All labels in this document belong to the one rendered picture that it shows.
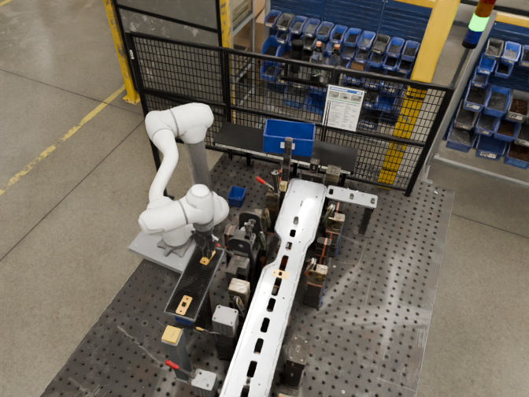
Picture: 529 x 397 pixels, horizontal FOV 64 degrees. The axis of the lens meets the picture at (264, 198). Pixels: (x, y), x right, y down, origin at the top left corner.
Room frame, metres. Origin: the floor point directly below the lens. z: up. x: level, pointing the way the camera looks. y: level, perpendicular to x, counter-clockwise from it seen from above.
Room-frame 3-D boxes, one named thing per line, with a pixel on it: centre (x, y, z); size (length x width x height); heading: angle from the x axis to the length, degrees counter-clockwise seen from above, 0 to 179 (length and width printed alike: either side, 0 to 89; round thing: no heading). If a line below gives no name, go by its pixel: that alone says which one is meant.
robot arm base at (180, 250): (1.44, 0.51, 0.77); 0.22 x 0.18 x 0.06; 156
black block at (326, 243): (1.32, -0.33, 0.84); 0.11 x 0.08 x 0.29; 76
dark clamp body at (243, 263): (1.12, 0.11, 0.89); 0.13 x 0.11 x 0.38; 76
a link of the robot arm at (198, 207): (1.07, 0.26, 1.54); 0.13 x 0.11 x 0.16; 119
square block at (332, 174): (1.78, -0.40, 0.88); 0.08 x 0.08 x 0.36; 76
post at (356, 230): (1.61, -0.61, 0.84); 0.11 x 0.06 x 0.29; 76
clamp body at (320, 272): (1.11, -0.28, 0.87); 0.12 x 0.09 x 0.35; 76
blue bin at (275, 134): (2.02, -0.14, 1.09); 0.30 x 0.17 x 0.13; 84
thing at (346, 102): (2.06, -0.44, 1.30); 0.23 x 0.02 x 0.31; 76
